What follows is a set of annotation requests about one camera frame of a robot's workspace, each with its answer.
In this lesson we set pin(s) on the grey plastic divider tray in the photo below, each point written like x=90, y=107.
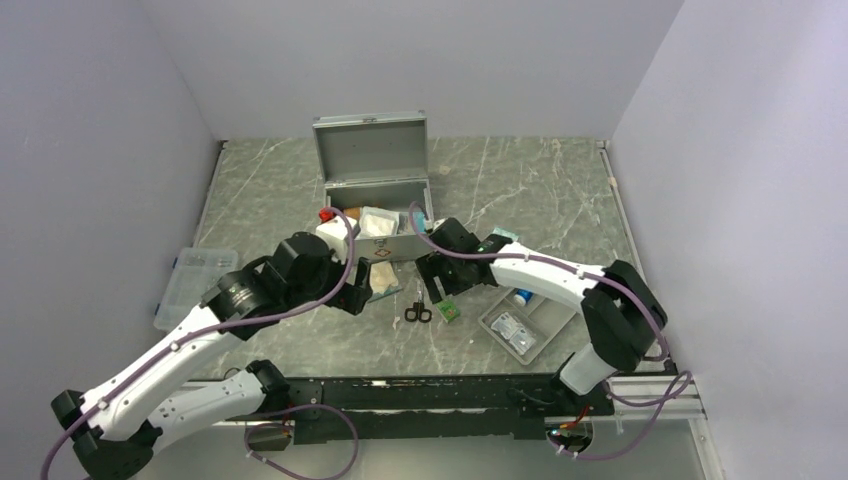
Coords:
x=545, y=318

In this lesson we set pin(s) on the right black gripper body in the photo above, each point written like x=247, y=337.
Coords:
x=447, y=270

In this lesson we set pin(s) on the cream latex gloves packet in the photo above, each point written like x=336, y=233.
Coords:
x=383, y=281

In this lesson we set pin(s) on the grey metal medicine case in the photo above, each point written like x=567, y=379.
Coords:
x=377, y=160

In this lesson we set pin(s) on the small green box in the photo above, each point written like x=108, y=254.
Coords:
x=448, y=310

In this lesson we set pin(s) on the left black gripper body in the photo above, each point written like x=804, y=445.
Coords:
x=349, y=295

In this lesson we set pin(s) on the teal white small packet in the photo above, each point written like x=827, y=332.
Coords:
x=506, y=233

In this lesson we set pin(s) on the clear plastic storage box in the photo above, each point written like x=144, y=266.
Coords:
x=194, y=272

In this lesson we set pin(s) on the clear gauze pad packet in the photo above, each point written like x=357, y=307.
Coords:
x=376, y=222

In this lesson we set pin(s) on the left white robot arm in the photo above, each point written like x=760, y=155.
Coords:
x=119, y=426

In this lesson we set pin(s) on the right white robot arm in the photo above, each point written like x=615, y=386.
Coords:
x=622, y=315

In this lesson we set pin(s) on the small white blue bottle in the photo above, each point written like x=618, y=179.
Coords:
x=522, y=297

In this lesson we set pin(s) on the black handled scissors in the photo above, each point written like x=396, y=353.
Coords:
x=418, y=311

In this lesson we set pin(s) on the clear bag alcohol wipes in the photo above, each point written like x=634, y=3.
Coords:
x=515, y=333

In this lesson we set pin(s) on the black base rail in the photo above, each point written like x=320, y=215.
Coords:
x=522, y=406

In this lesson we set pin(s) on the blue white medical pouch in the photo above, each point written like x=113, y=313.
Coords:
x=411, y=222

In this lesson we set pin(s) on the brown bottle orange cap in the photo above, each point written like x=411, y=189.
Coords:
x=353, y=213

